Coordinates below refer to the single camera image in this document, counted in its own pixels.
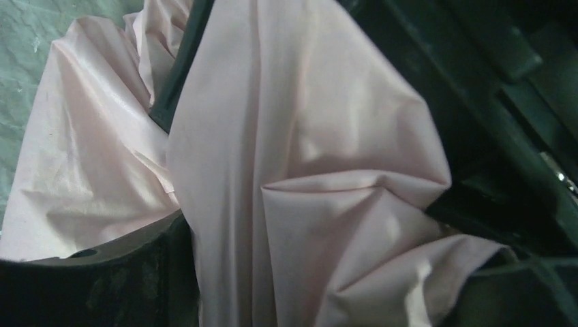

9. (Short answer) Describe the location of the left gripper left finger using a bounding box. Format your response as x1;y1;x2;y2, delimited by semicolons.
1;211;199;326

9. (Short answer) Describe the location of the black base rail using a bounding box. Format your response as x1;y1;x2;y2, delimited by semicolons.
342;1;577;257

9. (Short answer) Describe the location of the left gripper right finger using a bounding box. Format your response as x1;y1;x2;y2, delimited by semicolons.
440;255;577;327

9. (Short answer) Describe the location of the pink folding umbrella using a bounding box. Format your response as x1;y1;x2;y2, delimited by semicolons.
1;1;502;326

